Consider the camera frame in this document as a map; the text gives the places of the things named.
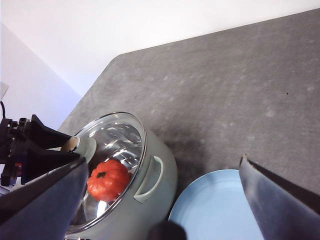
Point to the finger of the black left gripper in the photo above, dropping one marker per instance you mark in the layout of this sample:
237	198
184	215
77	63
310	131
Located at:
45	135
42	162

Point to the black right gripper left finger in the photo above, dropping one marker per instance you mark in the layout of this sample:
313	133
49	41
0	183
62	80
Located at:
37	212

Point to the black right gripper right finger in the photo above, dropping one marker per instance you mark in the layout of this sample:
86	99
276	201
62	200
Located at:
282	207

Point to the glass lid with green knob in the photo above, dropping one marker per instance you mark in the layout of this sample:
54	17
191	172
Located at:
87	148

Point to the small orange pumpkin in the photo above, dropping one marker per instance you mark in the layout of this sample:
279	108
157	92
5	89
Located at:
110	180

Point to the blue plate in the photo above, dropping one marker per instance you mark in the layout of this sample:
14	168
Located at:
212	207

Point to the pale green electric steamer pot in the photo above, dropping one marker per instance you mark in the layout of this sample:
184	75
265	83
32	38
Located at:
160	200

